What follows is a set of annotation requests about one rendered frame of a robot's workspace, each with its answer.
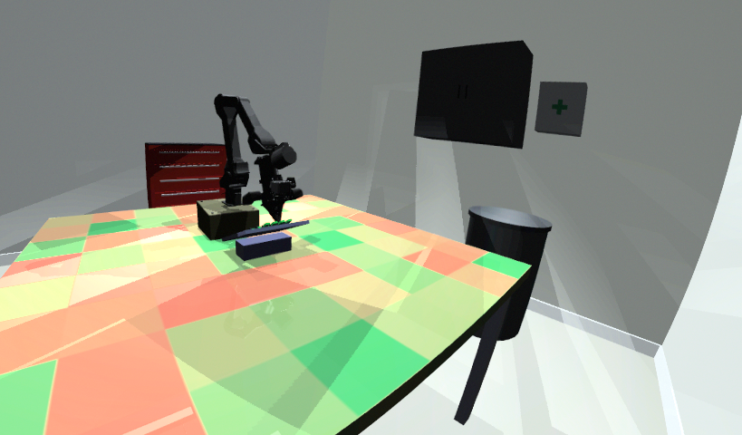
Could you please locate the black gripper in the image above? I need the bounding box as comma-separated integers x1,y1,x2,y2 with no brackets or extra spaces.
242,171,303,223

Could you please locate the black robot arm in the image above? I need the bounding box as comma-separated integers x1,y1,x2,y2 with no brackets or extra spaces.
214,93,297,207

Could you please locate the light blue switch panel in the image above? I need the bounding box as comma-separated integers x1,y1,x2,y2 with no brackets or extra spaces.
222,219,310,261

